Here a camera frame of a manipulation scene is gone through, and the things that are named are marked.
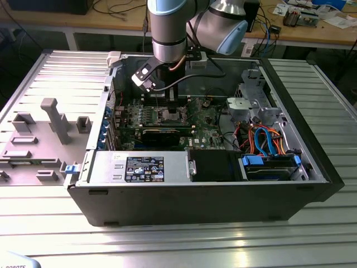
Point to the metal locking lever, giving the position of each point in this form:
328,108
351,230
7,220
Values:
157,103

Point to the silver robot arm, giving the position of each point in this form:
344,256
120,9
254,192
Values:
167,28

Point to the black RAM slot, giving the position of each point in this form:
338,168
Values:
149,105
167,124
149,99
167,128
149,96
149,102

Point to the CPU socket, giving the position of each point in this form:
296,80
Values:
173,122

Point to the blue slot retainer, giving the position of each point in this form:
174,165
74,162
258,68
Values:
103,126
101,141
108,111

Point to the grey case latch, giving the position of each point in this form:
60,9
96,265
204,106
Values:
113,58

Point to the coin cell battery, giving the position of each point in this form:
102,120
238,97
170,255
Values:
206,104

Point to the black graphics card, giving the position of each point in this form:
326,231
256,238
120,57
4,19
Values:
160,137

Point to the green motherboard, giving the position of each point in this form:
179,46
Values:
212,131

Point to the silver metal drive cage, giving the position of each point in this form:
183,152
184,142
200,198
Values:
242,104

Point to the white printed label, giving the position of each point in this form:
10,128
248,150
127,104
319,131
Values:
247,49

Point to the wooden workbench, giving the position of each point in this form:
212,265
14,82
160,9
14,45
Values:
83,23

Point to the black drive bay shroud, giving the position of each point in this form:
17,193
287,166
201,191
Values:
212,164

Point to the silver power supply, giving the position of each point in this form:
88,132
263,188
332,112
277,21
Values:
106,167

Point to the small black box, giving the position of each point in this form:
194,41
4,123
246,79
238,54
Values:
275,28

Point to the blue plastic latch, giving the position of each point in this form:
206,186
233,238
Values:
72,169

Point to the black monitor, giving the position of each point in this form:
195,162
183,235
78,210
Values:
47,7

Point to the black PC case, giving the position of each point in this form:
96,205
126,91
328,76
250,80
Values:
195,203

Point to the metal cooler fan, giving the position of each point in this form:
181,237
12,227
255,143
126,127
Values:
291,18

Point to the grey parts rack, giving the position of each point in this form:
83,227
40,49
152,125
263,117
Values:
42,145

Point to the hard disk blue carrier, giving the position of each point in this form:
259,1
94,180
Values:
267,170

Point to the small open box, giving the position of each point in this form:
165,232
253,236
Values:
308,18

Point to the white papers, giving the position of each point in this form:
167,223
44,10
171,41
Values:
337,22

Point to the pale blue teach pendant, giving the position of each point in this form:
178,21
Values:
16,262

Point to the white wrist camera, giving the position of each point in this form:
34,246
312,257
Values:
140,76

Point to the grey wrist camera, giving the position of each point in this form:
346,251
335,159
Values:
198,63

